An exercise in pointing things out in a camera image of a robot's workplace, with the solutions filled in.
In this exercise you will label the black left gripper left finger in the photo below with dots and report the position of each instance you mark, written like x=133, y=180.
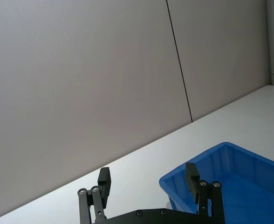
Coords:
x=101, y=193

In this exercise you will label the blue plastic bin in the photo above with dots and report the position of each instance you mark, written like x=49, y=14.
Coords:
x=246, y=184

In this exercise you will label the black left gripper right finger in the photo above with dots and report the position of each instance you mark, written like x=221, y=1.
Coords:
x=193, y=184

